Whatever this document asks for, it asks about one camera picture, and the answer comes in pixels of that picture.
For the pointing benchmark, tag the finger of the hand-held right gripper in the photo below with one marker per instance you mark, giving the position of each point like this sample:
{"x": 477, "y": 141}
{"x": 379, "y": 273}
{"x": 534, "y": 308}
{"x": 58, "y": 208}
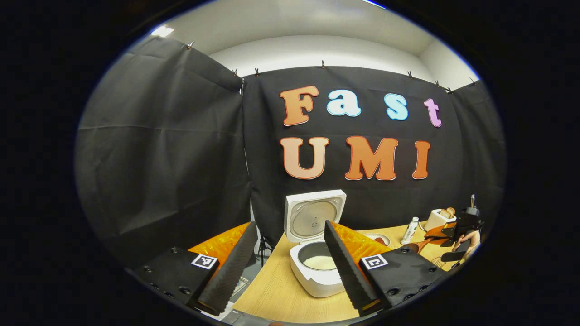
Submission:
{"x": 436, "y": 233}

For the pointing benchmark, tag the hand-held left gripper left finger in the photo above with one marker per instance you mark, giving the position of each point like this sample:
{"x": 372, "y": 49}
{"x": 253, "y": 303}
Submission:
{"x": 231, "y": 271}

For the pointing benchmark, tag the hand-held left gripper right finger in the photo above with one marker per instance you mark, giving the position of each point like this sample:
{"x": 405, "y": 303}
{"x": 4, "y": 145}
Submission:
{"x": 346, "y": 271}

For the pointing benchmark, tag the brown wooden spoon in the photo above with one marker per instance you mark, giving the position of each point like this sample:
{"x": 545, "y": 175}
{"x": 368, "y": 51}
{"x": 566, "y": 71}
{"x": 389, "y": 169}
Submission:
{"x": 414, "y": 246}

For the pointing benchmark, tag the white rice heap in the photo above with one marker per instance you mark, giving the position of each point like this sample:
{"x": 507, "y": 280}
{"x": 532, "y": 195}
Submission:
{"x": 317, "y": 262}

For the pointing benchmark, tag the white rice cooker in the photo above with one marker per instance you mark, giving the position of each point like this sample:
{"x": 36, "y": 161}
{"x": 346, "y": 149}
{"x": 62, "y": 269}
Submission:
{"x": 312, "y": 283}

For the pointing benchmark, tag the white toaster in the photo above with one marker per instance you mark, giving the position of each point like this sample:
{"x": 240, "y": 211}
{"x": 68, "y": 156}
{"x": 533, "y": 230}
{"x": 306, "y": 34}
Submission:
{"x": 434, "y": 222}

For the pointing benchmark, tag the white drink bottle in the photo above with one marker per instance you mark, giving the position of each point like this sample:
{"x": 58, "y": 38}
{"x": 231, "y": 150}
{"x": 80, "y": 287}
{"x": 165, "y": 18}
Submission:
{"x": 410, "y": 231}

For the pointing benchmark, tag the black tripod stand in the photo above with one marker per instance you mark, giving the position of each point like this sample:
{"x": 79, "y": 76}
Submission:
{"x": 263, "y": 249}

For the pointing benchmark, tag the white round plate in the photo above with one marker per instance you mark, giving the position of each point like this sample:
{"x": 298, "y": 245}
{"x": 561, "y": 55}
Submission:
{"x": 369, "y": 236}

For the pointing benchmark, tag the black backdrop cloth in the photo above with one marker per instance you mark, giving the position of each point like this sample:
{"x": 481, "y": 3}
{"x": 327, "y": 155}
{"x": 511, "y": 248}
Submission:
{"x": 181, "y": 158}

